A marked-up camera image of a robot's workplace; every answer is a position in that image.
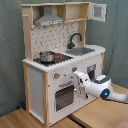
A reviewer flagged grey toy range hood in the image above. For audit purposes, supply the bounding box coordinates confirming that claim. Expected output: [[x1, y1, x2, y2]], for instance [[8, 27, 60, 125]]
[[35, 5, 64, 27]]

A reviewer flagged black toy faucet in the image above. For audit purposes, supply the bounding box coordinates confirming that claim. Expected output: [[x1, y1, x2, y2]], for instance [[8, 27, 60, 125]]
[[67, 33, 82, 49]]

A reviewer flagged left red stove knob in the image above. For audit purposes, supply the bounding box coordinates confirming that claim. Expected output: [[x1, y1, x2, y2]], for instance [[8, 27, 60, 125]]
[[54, 73, 60, 79]]

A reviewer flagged small metal cooking pot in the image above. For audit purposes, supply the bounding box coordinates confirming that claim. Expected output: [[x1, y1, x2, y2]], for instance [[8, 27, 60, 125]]
[[39, 51, 55, 62]]

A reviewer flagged black toy stovetop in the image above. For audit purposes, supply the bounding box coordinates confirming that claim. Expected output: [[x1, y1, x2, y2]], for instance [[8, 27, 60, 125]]
[[34, 53, 71, 66]]

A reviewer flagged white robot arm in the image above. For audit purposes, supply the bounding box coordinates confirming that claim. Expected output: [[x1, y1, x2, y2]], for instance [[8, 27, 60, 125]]
[[74, 71, 128, 104]]

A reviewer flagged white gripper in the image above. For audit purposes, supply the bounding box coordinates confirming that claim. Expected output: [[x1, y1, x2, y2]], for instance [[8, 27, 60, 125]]
[[74, 71, 91, 99]]

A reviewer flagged wooden toy kitchen unit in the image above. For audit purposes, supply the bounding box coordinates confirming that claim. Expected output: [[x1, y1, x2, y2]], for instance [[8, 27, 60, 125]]
[[22, 2, 105, 128]]

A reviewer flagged white toy oven door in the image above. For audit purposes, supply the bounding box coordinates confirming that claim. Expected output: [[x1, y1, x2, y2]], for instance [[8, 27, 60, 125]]
[[49, 79, 90, 122]]

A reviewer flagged grey toy ice dispenser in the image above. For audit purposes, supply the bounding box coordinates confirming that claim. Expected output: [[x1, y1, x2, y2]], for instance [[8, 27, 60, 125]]
[[87, 64, 96, 81]]

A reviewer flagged grey toy sink basin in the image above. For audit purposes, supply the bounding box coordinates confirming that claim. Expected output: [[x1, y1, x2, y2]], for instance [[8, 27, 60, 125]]
[[66, 47, 94, 56]]

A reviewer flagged white toy microwave door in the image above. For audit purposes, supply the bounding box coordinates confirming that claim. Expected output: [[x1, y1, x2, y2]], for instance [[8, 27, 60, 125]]
[[87, 3, 107, 22]]

